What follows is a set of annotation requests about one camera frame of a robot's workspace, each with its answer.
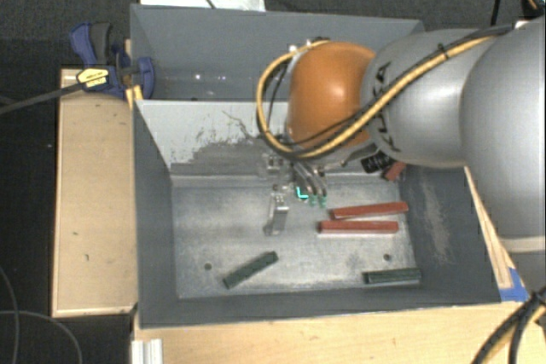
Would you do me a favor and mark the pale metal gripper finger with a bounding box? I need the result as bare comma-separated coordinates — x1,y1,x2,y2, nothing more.
263,192,291,237
258,153,285,182

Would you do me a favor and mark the grey metal bin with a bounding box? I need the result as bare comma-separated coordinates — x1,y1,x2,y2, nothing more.
127,3,502,330

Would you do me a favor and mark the dark green flat block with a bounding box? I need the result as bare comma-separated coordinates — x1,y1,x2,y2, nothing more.
362,267,423,286
222,251,280,291

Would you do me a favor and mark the red-brown flat block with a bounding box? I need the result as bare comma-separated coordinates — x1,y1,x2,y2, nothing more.
316,219,401,235
382,161,407,183
328,201,410,222

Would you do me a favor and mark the pale wood board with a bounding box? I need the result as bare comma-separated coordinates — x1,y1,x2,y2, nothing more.
50,67,140,319

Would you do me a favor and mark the black cylinder on white bracket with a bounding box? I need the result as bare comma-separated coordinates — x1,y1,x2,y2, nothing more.
359,152,394,176

